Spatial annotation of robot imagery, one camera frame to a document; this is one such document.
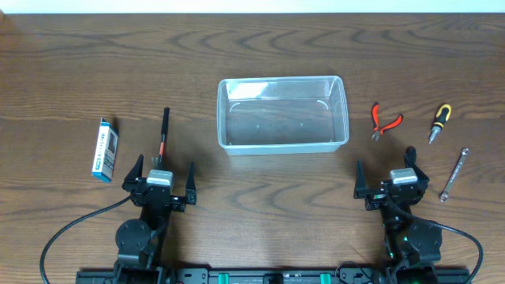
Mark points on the clear plastic container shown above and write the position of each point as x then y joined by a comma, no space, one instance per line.
282,115

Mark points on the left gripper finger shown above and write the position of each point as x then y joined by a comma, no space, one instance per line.
136,171
190,186

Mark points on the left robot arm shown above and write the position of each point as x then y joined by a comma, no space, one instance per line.
140,241

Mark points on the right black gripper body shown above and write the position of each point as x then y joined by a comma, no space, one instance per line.
393,192

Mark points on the yellow black stubby screwdriver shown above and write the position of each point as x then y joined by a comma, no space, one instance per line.
442,116

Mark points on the silver combination wrench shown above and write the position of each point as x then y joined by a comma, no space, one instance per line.
445,195

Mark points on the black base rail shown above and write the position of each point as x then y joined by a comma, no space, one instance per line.
341,275

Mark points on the blue white screwdriver set box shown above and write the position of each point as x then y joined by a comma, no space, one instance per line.
105,152

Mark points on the red handled cutting pliers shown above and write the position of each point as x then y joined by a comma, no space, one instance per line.
378,130

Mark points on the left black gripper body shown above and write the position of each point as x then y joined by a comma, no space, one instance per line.
158,193

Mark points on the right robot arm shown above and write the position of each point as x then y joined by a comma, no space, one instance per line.
412,245

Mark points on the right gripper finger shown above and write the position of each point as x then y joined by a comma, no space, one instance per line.
360,183
410,158

